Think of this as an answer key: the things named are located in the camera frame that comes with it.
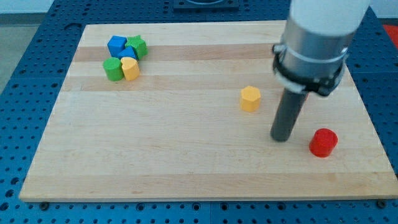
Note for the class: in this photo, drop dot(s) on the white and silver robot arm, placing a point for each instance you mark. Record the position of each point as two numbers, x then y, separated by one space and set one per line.
313 47

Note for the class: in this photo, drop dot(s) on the yellow hexagon block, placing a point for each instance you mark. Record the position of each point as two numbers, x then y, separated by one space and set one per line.
250 98

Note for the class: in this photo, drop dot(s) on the green star block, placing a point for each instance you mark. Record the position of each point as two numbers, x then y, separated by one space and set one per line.
139 46

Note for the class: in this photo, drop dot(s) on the light wooden board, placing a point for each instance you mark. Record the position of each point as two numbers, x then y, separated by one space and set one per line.
177 132

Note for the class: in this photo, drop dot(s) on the yellow heart block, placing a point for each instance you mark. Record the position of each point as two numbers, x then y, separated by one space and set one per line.
130 68

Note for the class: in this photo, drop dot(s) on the blue triangle block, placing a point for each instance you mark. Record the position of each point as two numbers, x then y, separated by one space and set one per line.
127 52

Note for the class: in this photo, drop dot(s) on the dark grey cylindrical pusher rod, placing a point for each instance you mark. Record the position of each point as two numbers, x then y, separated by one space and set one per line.
289 108

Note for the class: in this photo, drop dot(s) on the green cylinder block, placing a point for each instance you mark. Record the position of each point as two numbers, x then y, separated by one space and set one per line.
113 70

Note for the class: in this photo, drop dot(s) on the blue cube block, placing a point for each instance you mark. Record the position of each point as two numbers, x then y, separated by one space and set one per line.
116 44

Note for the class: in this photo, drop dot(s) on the red cylinder block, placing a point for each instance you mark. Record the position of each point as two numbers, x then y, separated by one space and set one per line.
323 142

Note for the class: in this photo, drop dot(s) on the red object at right edge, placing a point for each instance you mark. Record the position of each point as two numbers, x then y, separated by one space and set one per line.
392 31

